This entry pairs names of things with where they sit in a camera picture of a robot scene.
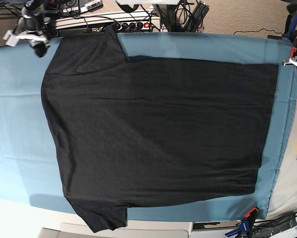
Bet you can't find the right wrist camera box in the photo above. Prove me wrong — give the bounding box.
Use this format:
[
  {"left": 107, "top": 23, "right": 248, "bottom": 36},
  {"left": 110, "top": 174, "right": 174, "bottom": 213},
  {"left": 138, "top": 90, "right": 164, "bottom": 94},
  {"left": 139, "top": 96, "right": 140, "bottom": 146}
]
[{"left": 3, "top": 30, "right": 19, "bottom": 47}]

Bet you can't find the orange blue clamp bottom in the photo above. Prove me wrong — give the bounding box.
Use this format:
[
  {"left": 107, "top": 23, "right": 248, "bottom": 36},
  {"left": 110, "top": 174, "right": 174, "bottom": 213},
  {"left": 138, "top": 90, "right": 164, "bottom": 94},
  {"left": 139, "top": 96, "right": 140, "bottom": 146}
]
[{"left": 225, "top": 207, "right": 259, "bottom": 238}]

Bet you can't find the orange black clamp top right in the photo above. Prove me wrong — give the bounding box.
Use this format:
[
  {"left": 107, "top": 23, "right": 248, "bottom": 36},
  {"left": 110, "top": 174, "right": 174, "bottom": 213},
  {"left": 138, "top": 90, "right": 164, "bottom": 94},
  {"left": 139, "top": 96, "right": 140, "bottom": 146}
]
[{"left": 290, "top": 38, "right": 297, "bottom": 58}]

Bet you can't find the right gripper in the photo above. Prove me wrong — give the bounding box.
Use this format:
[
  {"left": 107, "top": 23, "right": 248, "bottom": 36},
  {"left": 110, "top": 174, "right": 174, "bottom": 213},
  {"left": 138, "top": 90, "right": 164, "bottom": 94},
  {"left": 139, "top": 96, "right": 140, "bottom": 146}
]
[{"left": 15, "top": 17, "right": 50, "bottom": 58}]

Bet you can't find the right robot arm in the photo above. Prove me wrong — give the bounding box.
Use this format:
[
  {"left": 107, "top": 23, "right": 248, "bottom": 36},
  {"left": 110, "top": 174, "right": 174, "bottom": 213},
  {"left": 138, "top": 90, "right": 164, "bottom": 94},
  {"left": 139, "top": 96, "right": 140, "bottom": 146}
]
[{"left": 17, "top": 0, "right": 50, "bottom": 58}]

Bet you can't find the black T-shirt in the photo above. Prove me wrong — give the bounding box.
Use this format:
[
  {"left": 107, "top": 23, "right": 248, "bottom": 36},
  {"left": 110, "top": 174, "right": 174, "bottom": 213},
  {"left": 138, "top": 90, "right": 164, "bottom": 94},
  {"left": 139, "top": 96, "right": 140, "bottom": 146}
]
[{"left": 41, "top": 26, "right": 279, "bottom": 232}]

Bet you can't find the white power strip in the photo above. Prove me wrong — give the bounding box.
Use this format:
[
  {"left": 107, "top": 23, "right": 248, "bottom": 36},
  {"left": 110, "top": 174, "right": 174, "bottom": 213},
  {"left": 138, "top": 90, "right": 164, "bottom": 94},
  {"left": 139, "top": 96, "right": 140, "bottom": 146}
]
[{"left": 52, "top": 12, "right": 161, "bottom": 32}]

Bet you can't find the black plastic bag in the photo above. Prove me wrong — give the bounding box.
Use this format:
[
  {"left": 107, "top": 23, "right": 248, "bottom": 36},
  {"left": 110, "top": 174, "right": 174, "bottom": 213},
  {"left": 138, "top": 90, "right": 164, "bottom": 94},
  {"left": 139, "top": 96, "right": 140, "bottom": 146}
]
[{"left": 250, "top": 211, "right": 297, "bottom": 238}]

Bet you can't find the blue clamp top right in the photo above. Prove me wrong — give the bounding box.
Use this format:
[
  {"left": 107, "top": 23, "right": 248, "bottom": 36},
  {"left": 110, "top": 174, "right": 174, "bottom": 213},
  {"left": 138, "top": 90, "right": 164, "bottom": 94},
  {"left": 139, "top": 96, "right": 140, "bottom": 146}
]
[{"left": 282, "top": 3, "right": 297, "bottom": 42}]

